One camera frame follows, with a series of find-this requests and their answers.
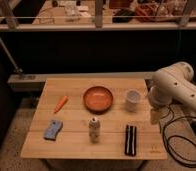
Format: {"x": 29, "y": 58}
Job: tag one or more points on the small clear plastic bottle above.
{"x": 94, "y": 130}

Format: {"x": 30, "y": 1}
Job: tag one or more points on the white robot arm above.
{"x": 173, "y": 82}

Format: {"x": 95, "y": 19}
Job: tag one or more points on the orange round bowl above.
{"x": 98, "y": 99}

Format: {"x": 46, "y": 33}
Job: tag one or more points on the orange toy carrot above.
{"x": 60, "y": 104}

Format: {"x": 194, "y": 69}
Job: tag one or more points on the white plastic cup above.
{"x": 132, "y": 99}

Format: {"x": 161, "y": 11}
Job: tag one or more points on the wooden table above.
{"x": 62, "y": 128}

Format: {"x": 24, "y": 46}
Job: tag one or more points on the blue sponge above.
{"x": 53, "y": 129}

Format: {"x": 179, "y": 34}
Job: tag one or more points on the metal diagonal pole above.
{"x": 17, "y": 69}

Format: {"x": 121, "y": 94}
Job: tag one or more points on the grey low ledge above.
{"x": 36, "y": 82}

